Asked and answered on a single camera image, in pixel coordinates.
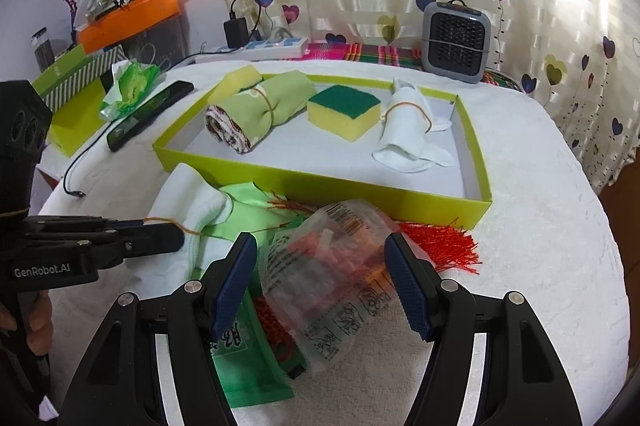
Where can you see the dark patterned box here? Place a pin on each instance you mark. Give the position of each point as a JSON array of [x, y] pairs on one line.
[[160, 41]]

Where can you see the green patterned cloth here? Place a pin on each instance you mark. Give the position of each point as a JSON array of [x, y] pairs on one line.
[[255, 116]]

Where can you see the white towel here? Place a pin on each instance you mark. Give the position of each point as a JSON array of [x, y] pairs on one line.
[[195, 196], [405, 126]]

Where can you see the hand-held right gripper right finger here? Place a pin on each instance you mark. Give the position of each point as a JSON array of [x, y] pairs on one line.
[[412, 291]]

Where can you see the green crumpled plastic wrapper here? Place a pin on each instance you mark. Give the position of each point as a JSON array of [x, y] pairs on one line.
[[132, 89]]

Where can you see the red knot tassel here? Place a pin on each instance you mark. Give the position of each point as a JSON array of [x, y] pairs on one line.
[[440, 246]]

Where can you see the dark jar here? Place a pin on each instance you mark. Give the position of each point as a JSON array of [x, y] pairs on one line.
[[42, 49]]

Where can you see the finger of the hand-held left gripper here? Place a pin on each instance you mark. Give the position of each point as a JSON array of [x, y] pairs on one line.
[[150, 238], [90, 223]]

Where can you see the black charger adapter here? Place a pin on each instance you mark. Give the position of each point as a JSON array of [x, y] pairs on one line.
[[236, 31]]

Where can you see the grey portable heater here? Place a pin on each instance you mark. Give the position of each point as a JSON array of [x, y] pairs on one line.
[[455, 41]]

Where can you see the yellow and green sponge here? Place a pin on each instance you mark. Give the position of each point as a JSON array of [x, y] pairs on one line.
[[235, 81], [345, 114]]

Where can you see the person's left hand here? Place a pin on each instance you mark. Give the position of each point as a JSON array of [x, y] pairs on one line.
[[40, 321]]

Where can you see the light green cloth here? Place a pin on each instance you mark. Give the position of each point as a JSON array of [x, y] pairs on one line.
[[250, 201]]

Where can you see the green tea packet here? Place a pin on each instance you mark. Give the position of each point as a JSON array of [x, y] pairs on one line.
[[299, 358], [250, 371]]

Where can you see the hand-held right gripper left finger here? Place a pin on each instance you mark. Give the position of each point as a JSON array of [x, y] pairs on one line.
[[232, 291]]

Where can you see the white power strip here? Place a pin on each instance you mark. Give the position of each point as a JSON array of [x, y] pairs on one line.
[[270, 47]]

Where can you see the lime green shallow box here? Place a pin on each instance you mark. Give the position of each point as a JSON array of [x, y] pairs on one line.
[[320, 151]]

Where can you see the colourful plaid cloth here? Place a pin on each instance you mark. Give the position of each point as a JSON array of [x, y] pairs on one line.
[[370, 54]]

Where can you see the orange box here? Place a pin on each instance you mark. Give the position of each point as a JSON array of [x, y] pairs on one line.
[[135, 19]]

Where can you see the lime green striped box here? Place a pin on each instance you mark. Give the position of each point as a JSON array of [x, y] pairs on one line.
[[75, 121]]

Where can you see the black phone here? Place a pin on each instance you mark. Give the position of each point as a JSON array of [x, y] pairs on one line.
[[150, 114]]

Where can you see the clear red printed snack packet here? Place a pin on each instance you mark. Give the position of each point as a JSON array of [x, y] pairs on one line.
[[330, 286]]

